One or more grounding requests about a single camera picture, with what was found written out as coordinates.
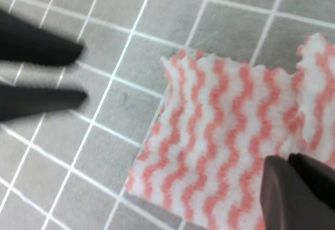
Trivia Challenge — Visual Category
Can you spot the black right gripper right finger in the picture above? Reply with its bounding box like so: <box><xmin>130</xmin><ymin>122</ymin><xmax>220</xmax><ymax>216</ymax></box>
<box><xmin>288</xmin><ymin>153</ymin><xmax>334</xmax><ymax>213</ymax></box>

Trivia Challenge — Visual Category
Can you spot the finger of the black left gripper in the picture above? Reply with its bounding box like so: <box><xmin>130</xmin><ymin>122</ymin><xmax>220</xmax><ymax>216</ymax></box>
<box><xmin>1</xmin><ymin>85</ymin><xmax>87</xmax><ymax>122</ymax></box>
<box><xmin>1</xmin><ymin>10</ymin><xmax>84</xmax><ymax>67</ymax></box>

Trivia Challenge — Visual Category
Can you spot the pink white wavy striped towel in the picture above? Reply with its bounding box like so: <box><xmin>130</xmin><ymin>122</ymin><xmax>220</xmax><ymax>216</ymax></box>
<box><xmin>126</xmin><ymin>33</ymin><xmax>334</xmax><ymax>229</ymax></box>

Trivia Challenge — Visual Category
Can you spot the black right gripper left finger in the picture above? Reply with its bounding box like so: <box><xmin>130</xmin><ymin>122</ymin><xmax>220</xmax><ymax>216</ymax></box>
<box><xmin>260</xmin><ymin>156</ymin><xmax>314</xmax><ymax>229</ymax></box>

